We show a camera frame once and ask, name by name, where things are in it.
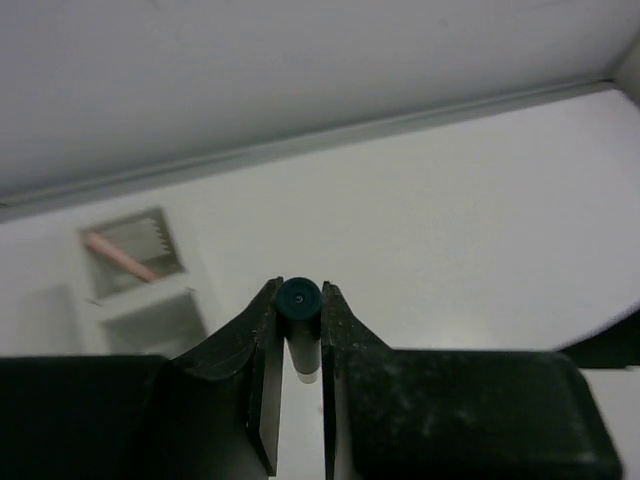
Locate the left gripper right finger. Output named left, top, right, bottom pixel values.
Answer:
left=321, top=283, right=623, bottom=479

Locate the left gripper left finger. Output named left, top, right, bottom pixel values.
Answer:
left=1, top=277, right=283, bottom=479

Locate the dark green gold-tipped pen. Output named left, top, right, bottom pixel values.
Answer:
left=275, top=277, right=322, bottom=385

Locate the pink makeup pencil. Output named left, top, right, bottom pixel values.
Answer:
left=84, top=231, right=160, bottom=283

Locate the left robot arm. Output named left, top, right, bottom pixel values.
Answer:
left=1, top=277, right=639, bottom=479

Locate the white slatted organizer box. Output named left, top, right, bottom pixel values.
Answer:
left=1, top=204, right=216, bottom=357

